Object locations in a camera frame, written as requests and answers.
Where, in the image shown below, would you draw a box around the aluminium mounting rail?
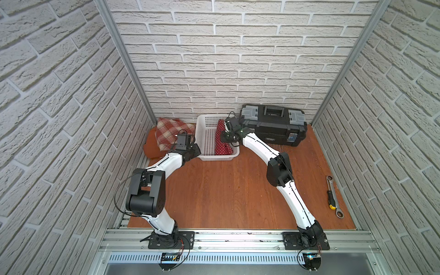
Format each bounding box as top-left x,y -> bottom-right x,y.
98,229 -> 381,253

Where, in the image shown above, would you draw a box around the controller board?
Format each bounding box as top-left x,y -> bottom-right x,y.
159,252 -> 182,271
302,253 -> 322,272

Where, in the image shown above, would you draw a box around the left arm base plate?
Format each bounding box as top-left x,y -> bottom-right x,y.
146,231 -> 195,250

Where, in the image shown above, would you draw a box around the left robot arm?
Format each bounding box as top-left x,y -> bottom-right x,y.
126,132 -> 201,250

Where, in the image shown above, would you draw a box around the red plaid skirt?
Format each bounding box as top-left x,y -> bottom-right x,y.
155,118 -> 196,151

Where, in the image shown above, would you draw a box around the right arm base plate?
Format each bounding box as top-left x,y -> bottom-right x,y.
282,232 -> 330,250

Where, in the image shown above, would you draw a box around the red polka dot skirt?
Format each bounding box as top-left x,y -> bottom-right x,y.
215,118 -> 234,156

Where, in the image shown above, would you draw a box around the white plastic basket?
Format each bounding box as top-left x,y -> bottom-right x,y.
195,114 -> 239,162

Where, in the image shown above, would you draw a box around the orange skirt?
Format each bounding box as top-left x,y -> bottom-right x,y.
143,127 -> 175,159

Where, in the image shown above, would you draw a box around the black plastic toolbox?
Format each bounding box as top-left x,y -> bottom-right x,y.
240,104 -> 308,147

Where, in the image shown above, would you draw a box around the left controller board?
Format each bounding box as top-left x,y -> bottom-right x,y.
159,252 -> 182,271

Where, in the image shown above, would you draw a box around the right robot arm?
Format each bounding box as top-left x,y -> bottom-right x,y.
221,117 -> 330,250

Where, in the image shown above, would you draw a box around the right controller board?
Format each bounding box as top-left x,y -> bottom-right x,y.
302,253 -> 322,272

